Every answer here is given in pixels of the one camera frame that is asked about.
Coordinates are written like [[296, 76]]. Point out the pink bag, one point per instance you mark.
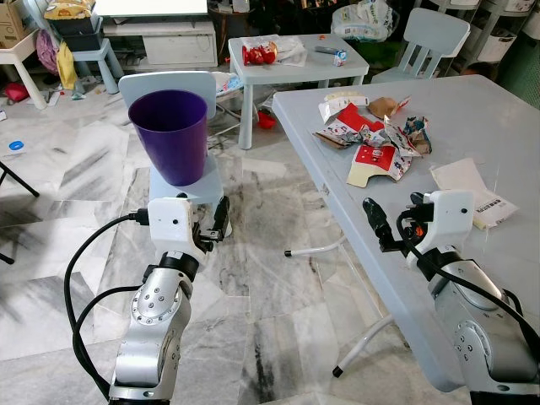
[[46, 51]]

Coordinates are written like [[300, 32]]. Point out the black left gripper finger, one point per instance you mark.
[[222, 218]]

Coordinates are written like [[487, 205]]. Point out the clear plastic bag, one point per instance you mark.
[[291, 49]]

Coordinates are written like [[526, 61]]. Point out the crumpled red white wrapper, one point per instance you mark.
[[346, 128]]

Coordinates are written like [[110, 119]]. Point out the small white drink carton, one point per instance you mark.
[[340, 58]]

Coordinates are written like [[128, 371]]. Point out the blue round lid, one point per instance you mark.
[[16, 145]]

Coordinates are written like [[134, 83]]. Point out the green mesh basket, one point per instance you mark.
[[530, 72]]

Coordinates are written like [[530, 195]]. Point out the light blue child chair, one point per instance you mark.
[[160, 83], [430, 34]]

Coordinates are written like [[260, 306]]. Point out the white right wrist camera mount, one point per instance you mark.
[[447, 219]]

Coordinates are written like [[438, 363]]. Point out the red toy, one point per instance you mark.
[[15, 91]]

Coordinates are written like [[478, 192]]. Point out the purple plastic rubbish bin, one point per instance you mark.
[[173, 135]]

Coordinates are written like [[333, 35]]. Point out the yellow snack bag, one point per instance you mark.
[[69, 8]]

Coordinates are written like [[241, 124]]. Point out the white diaper pack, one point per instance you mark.
[[363, 21]]

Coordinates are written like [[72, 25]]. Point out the red snack bag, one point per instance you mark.
[[260, 55]]

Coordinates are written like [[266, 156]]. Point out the small light blue table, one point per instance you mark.
[[295, 72]]

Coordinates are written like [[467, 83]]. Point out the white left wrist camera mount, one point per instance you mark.
[[173, 224]]

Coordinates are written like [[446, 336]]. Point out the white low cabinet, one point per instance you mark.
[[160, 44]]

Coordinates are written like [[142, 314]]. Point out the black storage basket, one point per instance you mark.
[[78, 32]]

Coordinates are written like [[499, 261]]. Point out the black folding chair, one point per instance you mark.
[[21, 182]]

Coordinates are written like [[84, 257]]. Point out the bright white screen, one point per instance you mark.
[[152, 7]]

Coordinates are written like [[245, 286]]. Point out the yellow cloth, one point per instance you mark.
[[67, 67]]

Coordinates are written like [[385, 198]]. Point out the brown paper piece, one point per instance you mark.
[[384, 106]]

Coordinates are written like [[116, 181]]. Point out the cream paper envelope with label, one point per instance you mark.
[[460, 181]]

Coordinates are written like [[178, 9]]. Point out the brown cardboard box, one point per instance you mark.
[[10, 21]]

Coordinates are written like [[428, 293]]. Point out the crumpled dark teal wrapper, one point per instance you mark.
[[418, 135]]

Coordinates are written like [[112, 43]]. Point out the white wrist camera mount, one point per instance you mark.
[[447, 219], [173, 224]]

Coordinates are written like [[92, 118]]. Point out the crumpled silver wrapper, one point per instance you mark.
[[396, 135]]

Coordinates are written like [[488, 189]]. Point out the white printed plastic bag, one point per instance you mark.
[[228, 83]]

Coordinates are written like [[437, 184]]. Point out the grey remote control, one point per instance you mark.
[[326, 50]]

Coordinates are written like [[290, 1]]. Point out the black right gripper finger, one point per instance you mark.
[[417, 200], [377, 221]]

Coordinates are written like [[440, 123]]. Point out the white side table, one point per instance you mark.
[[17, 52]]

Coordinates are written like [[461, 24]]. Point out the small red plastic item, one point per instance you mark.
[[266, 120]]

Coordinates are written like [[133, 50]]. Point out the light blue stool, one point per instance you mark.
[[97, 55]]

